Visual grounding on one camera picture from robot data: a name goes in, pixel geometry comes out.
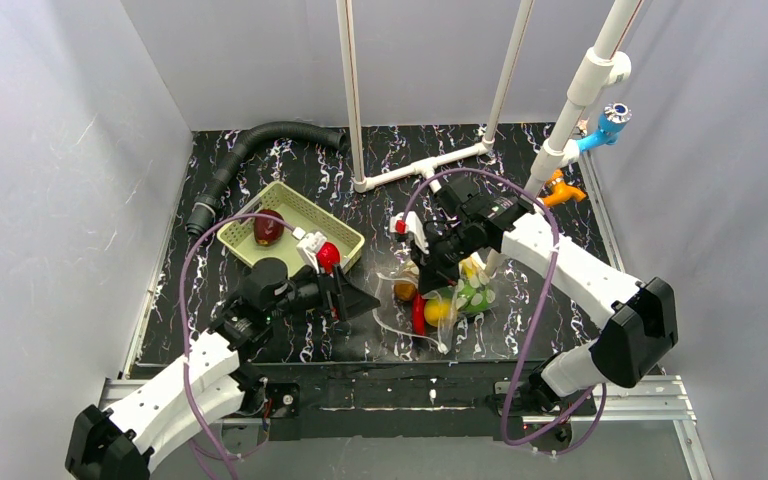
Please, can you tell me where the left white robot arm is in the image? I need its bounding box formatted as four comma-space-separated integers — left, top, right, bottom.
65, 257, 381, 479

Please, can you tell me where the white PVC pipe frame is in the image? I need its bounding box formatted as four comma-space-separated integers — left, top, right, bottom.
306, 1, 613, 280

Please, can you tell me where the orange fake fruit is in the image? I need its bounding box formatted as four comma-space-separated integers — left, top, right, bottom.
393, 280, 418, 302

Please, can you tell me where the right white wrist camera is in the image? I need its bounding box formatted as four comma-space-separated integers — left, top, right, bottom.
389, 211, 429, 254

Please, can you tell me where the red fake apple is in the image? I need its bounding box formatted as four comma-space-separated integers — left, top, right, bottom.
315, 241, 341, 274

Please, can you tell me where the green fake vegetable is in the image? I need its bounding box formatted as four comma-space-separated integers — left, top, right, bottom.
454, 280, 496, 315

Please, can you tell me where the orange plastic faucet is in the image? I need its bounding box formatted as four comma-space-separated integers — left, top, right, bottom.
541, 169, 587, 207

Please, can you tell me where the black corrugated hose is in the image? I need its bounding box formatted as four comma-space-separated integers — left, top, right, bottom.
185, 121, 348, 238

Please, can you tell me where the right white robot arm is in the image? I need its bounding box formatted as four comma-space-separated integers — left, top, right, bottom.
389, 168, 678, 411

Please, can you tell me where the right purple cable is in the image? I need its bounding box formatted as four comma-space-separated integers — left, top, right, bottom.
402, 168, 609, 456

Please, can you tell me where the purple fake sweet potato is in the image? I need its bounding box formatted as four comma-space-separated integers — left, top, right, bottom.
253, 209, 285, 247

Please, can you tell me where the clear polka dot zip bag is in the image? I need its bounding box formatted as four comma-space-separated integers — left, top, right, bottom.
373, 253, 495, 354

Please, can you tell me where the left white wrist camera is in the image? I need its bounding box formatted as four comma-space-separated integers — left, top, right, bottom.
292, 227, 327, 272

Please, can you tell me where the pale green plastic basket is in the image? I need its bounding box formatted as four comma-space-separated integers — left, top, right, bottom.
216, 180, 365, 274

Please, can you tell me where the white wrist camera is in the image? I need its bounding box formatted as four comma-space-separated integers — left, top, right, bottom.
292, 227, 327, 272
389, 211, 429, 254

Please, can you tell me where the yellow fake bell pepper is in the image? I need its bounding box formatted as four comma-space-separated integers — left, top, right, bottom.
423, 298, 456, 328

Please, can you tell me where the blue plastic faucet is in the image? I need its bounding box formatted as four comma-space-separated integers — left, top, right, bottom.
576, 102, 632, 154

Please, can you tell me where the red fake chili pepper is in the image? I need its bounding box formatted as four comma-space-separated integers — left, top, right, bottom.
411, 294, 426, 336

